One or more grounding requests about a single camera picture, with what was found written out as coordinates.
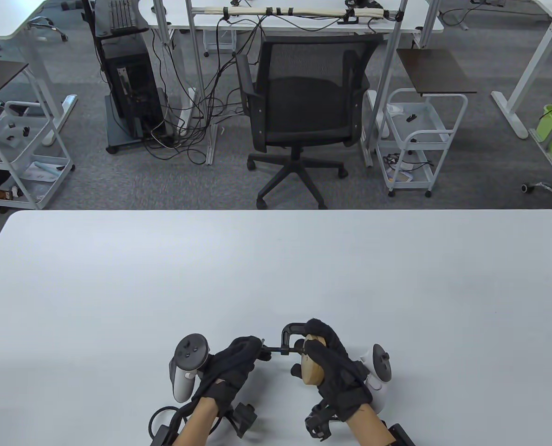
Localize white paper sheet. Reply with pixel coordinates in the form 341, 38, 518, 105
23, 160, 68, 183

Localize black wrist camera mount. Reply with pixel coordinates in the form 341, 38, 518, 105
232, 403, 258, 439
305, 403, 339, 441

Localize tangle of black cables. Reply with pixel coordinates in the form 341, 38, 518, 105
143, 14, 269, 165

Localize black mesh office chair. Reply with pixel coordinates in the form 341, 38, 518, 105
235, 35, 383, 210

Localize black wrist battery pack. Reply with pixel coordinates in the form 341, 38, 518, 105
387, 423, 416, 446
150, 425, 175, 446

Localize person's right forearm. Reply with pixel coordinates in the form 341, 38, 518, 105
345, 403, 395, 446

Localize black computer tower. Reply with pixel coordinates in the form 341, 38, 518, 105
100, 35, 167, 138

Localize person's left hand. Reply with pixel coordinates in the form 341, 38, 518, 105
190, 336, 272, 414

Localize grey rolling computer stand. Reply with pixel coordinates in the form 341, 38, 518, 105
82, 0, 175, 155

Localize grey and white controller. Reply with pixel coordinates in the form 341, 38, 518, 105
359, 344, 393, 416
168, 334, 210, 404

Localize person's left forearm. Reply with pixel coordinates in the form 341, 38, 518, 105
174, 399, 221, 446

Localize white power strip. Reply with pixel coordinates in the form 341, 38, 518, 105
178, 86, 197, 136

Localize person's right hand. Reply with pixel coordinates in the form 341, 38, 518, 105
291, 318, 374, 423

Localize thick black cable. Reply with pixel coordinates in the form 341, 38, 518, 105
148, 407, 189, 446

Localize black metal C clamp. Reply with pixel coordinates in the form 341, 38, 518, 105
257, 323, 312, 359

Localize black keyboard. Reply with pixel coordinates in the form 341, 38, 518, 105
110, 0, 136, 32

